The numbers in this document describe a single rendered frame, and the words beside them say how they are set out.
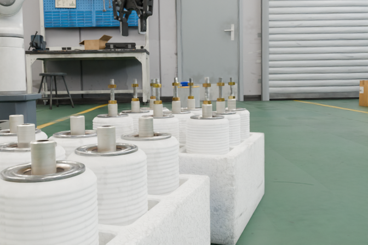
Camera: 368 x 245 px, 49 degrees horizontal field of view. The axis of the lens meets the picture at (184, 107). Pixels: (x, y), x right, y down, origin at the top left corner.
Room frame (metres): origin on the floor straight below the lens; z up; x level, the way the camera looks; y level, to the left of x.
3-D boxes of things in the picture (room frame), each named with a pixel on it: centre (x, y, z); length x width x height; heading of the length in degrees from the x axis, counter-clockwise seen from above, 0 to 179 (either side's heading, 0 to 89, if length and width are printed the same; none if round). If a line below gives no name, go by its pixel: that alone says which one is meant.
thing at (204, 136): (0.88, -0.05, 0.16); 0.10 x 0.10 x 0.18
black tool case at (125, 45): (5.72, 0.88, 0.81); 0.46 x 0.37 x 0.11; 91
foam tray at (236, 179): (1.03, 0.02, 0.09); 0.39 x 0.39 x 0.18; 70
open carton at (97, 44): (5.81, 1.25, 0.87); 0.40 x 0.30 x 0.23; 77
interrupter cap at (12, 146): (0.52, 0.21, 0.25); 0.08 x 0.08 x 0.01
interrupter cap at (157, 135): (0.60, 0.06, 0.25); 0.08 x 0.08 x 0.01
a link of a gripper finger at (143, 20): (1.04, 0.09, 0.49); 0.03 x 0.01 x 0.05; 49
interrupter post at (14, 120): (0.67, 0.28, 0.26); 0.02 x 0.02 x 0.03
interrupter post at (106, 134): (0.48, 0.09, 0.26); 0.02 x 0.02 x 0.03
